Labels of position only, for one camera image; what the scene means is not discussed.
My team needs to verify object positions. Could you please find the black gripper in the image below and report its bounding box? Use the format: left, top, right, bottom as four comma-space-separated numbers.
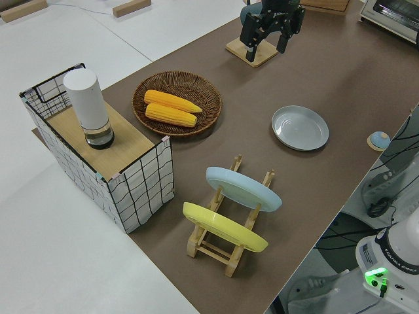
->
240, 0, 306, 63

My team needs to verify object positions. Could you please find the black cable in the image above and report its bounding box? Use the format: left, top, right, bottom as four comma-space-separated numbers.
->
316, 225, 399, 251
381, 126, 419, 164

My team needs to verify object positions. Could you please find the yellow plate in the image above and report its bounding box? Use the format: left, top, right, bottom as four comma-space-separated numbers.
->
182, 201, 270, 253

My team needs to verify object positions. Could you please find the gray plate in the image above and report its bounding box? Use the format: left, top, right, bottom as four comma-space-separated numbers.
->
270, 105, 330, 152

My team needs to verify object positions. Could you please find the white cylindrical bottle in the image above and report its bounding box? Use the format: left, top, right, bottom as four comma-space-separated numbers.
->
63, 68, 115, 150

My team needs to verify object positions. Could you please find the wooden mug tree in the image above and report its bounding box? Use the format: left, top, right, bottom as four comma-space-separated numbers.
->
225, 36, 280, 69

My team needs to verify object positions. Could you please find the teal mug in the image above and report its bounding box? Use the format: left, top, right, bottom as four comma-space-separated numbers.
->
240, 4, 263, 27

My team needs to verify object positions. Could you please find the light blue plate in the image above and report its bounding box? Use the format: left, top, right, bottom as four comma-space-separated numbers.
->
206, 166, 283, 213

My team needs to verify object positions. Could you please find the wooden cabinet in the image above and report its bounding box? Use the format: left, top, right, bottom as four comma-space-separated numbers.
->
299, 0, 351, 16

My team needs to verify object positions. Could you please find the blue call bell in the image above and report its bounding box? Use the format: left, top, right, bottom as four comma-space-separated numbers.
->
366, 131, 390, 152

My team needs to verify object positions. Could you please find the thin gray cable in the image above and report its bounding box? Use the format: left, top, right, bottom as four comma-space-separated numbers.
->
48, 0, 114, 16

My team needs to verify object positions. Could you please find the wooden block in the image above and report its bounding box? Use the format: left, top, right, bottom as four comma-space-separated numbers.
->
112, 0, 152, 18
0, 0, 49, 23

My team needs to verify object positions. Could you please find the wooden plate rack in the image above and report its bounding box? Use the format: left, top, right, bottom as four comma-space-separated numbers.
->
186, 153, 276, 279

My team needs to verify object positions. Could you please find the round wicker basket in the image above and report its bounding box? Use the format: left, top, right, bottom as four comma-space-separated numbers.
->
132, 71, 223, 137

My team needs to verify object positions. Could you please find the wooden board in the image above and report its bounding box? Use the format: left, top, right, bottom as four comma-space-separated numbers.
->
45, 104, 156, 181

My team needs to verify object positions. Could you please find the wire basket with grid cloth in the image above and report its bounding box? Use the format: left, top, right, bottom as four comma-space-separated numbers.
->
18, 61, 174, 235

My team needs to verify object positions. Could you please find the brown table mat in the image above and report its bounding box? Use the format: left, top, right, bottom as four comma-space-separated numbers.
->
31, 0, 419, 314

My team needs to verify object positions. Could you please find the white toaster oven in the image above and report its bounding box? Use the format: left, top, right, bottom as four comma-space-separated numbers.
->
358, 0, 419, 50

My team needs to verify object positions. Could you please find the yellow corn cob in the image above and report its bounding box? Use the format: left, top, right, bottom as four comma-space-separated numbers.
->
144, 90, 203, 114
145, 103, 198, 128

